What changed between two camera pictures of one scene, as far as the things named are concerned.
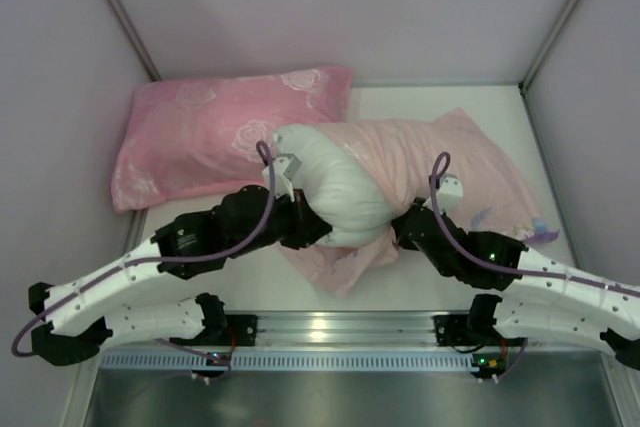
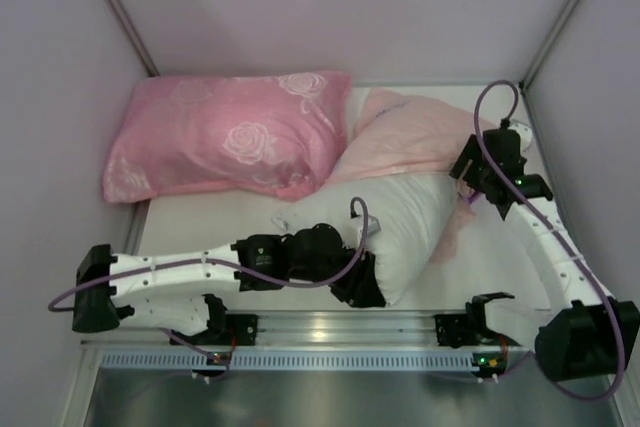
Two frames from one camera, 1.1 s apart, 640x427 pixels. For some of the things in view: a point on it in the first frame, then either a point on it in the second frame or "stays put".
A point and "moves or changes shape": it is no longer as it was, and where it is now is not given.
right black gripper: x=404 y=226 -> x=470 y=164
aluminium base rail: x=346 y=328 stays put
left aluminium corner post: x=121 y=14 stays put
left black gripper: x=310 y=226 -> x=360 y=285
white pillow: x=346 y=195 moves or changes shape
